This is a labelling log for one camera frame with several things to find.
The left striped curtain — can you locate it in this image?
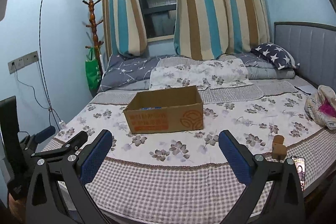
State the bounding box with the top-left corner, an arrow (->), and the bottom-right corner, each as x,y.
102,0 -> 147,57

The smartphone with lit screen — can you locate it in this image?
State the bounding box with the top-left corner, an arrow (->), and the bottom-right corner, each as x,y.
291,156 -> 305,191

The navy star pillow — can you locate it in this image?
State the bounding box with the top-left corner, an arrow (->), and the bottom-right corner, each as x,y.
251,43 -> 300,70

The brown cardboard box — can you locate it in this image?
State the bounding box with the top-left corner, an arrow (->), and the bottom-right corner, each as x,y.
123,86 -> 204,134

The striped curtain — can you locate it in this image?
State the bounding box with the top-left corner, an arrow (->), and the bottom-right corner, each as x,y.
102,0 -> 147,57
174,0 -> 270,60

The green shopping bag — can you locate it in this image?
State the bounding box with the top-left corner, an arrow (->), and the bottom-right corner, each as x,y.
85,48 -> 101,90

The blue glue tube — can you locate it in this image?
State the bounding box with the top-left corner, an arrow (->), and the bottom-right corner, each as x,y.
141,107 -> 162,110

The small wooden figure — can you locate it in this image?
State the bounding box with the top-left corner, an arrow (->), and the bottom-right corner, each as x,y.
272,135 -> 287,160

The wooden coat rack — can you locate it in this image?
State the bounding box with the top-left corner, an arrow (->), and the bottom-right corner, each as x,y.
83,0 -> 104,75

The wall power outlet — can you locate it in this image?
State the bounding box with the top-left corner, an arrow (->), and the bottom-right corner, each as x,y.
8,51 -> 39,74

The folded floral quilt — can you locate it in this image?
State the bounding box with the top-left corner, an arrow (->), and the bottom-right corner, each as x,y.
149,59 -> 252,90

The black hanging cable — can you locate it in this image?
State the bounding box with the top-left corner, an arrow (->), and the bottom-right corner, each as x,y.
38,0 -> 66,130

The right striped curtain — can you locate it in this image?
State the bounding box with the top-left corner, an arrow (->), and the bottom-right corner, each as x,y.
174,0 -> 270,60

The floral bed cover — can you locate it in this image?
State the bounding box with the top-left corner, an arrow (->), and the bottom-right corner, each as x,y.
46,79 -> 335,223

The white pink plastic bag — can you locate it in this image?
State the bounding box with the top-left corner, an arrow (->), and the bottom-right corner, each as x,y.
304,85 -> 336,130

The grey blue star duvet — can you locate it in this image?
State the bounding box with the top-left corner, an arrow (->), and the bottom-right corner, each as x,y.
98,55 -> 176,92

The grey padded headboard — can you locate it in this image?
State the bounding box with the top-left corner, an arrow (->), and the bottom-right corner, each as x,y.
274,22 -> 335,89

